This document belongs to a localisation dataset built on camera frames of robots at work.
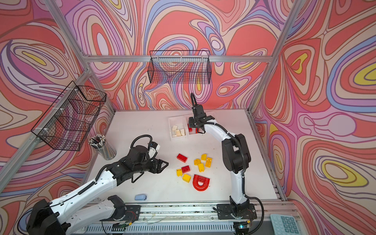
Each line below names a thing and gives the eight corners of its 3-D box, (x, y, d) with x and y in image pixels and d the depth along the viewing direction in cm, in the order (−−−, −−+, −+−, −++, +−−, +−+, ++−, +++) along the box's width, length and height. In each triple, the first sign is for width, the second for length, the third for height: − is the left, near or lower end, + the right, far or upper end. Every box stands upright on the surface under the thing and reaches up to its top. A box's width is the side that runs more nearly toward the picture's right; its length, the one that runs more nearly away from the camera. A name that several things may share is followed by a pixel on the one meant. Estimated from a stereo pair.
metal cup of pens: (100, 156, 94) (86, 142, 82) (110, 147, 99) (98, 132, 86) (109, 162, 92) (96, 148, 79) (118, 152, 96) (107, 138, 83)
